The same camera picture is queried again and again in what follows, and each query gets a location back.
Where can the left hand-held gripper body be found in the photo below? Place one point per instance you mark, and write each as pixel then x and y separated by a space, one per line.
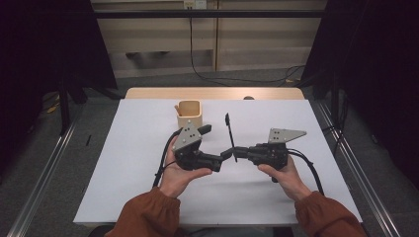
pixel 189 154

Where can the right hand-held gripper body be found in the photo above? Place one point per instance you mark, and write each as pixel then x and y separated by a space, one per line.
pixel 270 154

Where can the beige square holder cup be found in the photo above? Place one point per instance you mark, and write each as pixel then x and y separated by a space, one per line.
pixel 189 113

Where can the person's left hand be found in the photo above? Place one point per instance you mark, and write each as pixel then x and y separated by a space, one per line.
pixel 179 179

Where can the person's right hand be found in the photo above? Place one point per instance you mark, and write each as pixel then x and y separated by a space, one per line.
pixel 288 181

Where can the white table mat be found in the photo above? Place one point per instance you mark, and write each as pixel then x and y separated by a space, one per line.
pixel 131 164

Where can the beige cabinet counter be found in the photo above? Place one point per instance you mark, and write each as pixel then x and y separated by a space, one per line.
pixel 148 36

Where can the black curtain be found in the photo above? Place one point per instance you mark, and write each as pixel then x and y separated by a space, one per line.
pixel 42 49
pixel 378 65

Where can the aluminium floor rail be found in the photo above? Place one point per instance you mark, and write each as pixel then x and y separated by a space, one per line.
pixel 39 184
pixel 365 184

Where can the black metal frame bar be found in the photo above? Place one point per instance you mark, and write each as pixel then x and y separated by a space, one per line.
pixel 148 14

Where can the white wall socket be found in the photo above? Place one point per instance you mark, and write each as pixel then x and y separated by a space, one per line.
pixel 195 4

